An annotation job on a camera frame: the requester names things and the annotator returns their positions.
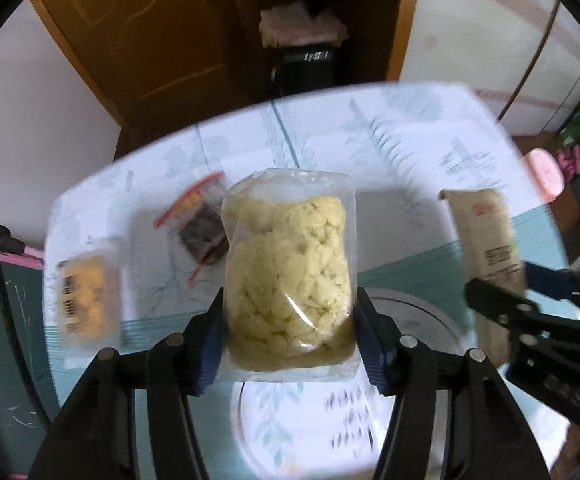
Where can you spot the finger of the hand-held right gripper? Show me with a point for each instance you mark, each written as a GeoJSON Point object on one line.
{"type": "Point", "coordinates": [550, 280]}
{"type": "Point", "coordinates": [500, 305]}

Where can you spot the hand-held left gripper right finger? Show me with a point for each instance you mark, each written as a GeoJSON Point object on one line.
{"type": "Point", "coordinates": [372, 345]}

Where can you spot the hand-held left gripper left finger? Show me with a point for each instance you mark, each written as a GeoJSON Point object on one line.
{"type": "Point", "coordinates": [209, 340]}

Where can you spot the beige paper snack packet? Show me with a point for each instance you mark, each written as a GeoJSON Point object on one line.
{"type": "Point", "coordinates": [485, 240]}

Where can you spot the clear bag of pale crumbly snack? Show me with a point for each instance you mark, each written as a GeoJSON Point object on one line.
{"type": "Point", "coordinates": [285, 270]}

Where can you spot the white plate with leaf pattern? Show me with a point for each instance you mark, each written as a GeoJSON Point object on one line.
{"type": "Point", "coordinates": [295, 420]}

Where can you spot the dark red snack packet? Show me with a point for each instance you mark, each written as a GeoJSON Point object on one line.
{"type": "Point", "coordinates": [202, 232]}

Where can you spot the pink plastic container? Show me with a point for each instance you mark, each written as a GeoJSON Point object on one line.
{"type": "Point", "coordinates": [542, 172]}

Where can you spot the yellow biscuit clear packet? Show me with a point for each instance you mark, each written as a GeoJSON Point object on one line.
{"type": "Point", "coordinates": [89, 290]}

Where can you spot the black plastic clip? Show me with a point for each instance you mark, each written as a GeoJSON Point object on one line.
{"type": "Point", "coordinates": [7, 237]}

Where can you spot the black box with white label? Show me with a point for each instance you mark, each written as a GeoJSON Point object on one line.
{"type": "Point", "coordinates": [310, 70]}

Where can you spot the wooden cabinet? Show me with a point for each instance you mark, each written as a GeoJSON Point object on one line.
{"type": "Point", "coordinates": [144, 35]}

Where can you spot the pink folded towels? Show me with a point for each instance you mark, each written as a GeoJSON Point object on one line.
{"type": "Point", "coordinates": [300, 25]}

